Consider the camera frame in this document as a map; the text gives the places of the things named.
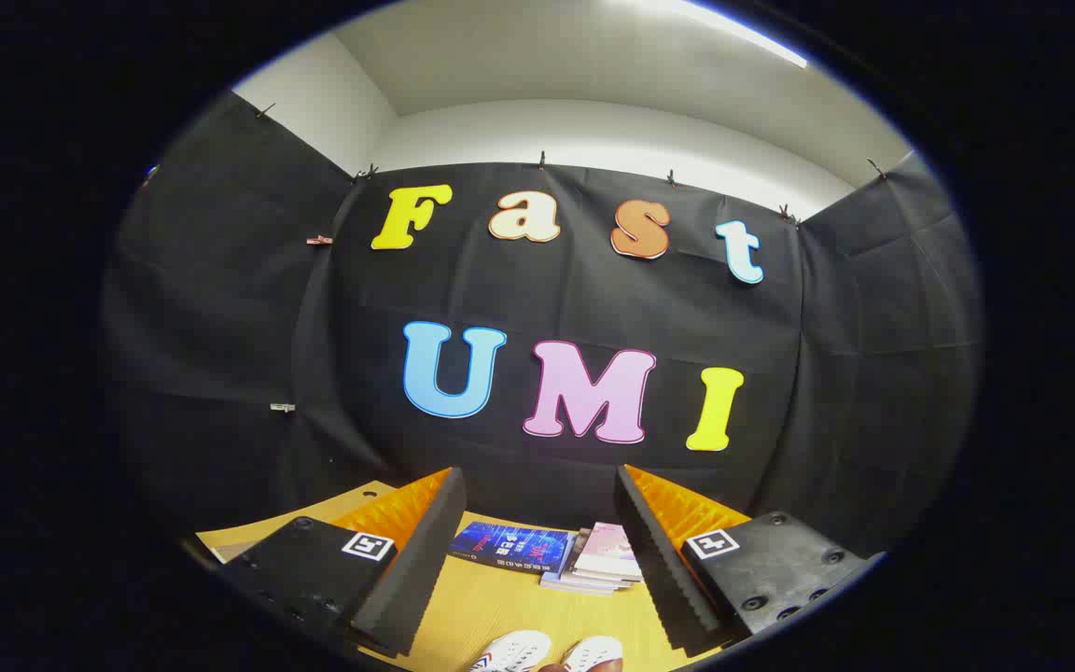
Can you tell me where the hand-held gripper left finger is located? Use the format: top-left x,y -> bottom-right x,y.
218,467 -> 467,656

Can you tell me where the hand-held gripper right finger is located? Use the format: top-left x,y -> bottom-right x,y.
614,464 -> 886,656

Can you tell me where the white canvas shoe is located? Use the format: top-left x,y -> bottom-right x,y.
563,637 -> 624,672
468,630 -> 553,672

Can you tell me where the beige fabric storage box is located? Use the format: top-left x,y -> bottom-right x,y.
195,481 -> 398,566

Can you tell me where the dark blue book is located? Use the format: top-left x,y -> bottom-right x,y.
449,521 -> 578,575

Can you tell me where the light blue cover book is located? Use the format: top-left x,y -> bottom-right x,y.
540,567 -> 618,596

